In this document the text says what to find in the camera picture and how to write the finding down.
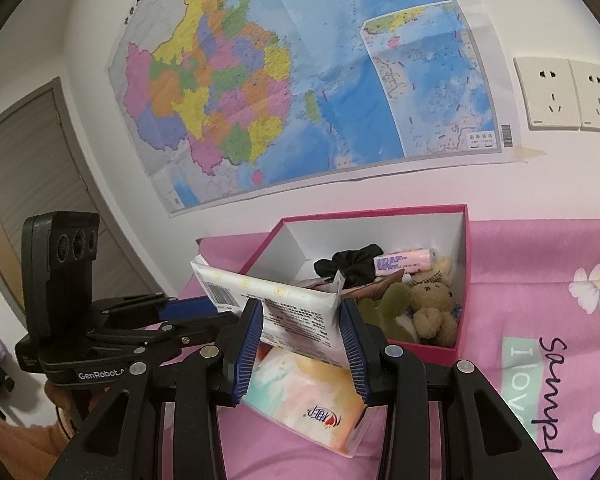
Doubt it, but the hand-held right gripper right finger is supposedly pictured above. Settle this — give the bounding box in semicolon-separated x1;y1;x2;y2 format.
337;298;556;480

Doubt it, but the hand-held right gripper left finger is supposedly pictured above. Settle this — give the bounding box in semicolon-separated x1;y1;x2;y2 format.
45;298;266;480

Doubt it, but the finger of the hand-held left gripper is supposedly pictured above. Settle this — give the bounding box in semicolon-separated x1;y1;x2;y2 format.
95;292;221;329
139;311;242;364

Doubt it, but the white tissue pack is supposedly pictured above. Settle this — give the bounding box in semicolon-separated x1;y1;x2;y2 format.
190;254;356;368

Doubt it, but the green plush toy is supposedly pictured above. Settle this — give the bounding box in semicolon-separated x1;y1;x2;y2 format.
355;282;416;343

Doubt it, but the beige teddy bear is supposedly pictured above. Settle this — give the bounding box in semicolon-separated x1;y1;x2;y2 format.
410;257;458;346

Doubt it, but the black scrunchie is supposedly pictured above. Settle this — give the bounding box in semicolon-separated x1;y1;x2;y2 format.
313;243;385;281

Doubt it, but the small flower print tissue packet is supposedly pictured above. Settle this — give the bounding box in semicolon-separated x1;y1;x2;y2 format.
373;246;438;276

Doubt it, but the pink cardboard box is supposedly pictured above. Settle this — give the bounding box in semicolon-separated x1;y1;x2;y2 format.
232;204;468;367

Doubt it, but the person's left forearm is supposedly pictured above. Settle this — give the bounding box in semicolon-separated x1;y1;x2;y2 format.
0;380;88;466

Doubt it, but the pastel tissue pack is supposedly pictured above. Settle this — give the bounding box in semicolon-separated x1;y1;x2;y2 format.
242;347;368;457

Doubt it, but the grey brown door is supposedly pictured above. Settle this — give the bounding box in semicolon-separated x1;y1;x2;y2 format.
0;77;181;341

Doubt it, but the pink printed bedsheet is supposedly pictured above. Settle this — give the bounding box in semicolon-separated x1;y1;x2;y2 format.
160;217;600;480

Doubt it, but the beige tape strip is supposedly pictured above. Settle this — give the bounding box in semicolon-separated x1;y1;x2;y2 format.
512;146;547;163

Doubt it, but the colourful wall map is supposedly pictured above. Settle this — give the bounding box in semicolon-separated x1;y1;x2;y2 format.
107;0;516;218

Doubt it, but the white wall socket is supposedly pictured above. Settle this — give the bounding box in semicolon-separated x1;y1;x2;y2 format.
567;59;600;135
513;56;583;132

